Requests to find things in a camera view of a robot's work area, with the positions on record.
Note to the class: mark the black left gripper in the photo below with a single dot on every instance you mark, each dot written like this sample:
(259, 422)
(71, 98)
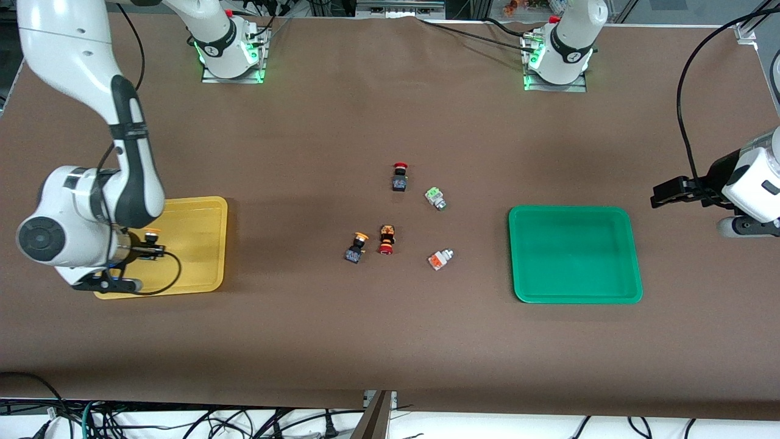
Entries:
(718, 174)

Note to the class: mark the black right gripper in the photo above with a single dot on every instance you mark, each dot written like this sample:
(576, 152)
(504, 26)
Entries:
(138, 250)

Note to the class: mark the yellow push button black base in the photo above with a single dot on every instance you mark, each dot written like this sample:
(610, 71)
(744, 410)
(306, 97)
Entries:
(355, 253)
(152, 231)

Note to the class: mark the green button with green block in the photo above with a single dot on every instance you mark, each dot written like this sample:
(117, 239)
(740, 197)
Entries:
(434, 196)

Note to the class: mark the orange white silver switch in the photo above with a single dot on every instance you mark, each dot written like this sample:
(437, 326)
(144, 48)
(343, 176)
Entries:
(439, 261)

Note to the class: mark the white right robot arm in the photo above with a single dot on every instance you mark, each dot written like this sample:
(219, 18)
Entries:
(79, 67)

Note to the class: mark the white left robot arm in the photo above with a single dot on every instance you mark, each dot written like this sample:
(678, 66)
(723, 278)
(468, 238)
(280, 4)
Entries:
(570, 49)

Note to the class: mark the yellow plastic tray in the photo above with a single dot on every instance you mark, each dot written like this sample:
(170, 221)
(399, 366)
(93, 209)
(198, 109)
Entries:
(195, 268)

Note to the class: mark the green plastic tray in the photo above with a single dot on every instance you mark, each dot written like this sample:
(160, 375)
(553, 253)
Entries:
(576, 256)

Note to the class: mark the red push button orange base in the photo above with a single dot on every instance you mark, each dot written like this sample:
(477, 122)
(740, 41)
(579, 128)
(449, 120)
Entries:
(386, 241)

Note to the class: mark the colourful background objects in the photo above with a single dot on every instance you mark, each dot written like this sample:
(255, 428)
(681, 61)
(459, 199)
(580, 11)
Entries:
(530, 6)

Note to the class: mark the brown table cover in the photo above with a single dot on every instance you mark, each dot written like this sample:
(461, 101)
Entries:
(390, 335)

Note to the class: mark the red push button black base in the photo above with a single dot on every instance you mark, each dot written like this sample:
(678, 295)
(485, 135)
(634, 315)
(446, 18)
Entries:
(399, 182)

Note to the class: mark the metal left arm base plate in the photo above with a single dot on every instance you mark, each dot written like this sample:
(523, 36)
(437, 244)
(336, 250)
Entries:
(579, 88)

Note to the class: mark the aluminium corner bracket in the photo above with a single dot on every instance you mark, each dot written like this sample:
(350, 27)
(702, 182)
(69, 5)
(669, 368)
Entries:
(746, 32)

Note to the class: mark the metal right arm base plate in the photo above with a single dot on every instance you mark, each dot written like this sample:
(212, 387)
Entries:
(210, 78)

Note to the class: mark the brown table leg post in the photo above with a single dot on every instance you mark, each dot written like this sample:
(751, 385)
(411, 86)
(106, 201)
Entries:
(372, 421)

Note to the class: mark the white metal table bracket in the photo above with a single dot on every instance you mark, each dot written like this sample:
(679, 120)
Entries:
(393, 399)

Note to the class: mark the aluminium frame rail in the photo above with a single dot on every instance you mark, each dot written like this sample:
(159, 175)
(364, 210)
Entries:
(399, 7)

